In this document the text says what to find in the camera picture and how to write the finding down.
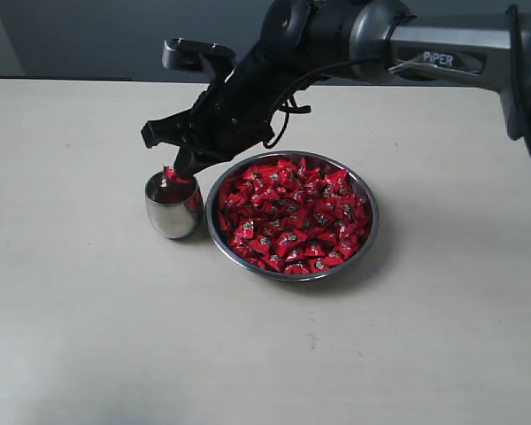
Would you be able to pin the stainless steel cup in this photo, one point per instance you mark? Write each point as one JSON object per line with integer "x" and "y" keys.
{"x": 174, "y": 206}

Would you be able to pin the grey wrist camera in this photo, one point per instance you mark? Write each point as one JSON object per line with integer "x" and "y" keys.
{"x": 215, "y": 61}

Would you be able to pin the red wrapped candy top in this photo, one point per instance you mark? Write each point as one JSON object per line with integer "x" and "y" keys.
{"x": 286, "y": 168}

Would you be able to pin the metal bowl of red candies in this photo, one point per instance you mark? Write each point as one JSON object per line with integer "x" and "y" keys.
{"x": 293, "y": 214}

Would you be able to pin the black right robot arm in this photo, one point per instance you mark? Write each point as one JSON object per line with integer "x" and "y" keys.
{"x": 303, "y": 42}

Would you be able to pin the red wrapped candy front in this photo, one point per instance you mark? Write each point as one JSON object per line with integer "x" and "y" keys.
{"x": 296, "y": 263}

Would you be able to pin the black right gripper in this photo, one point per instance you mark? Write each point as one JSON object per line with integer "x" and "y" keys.
{"x": 229, "y": 120}

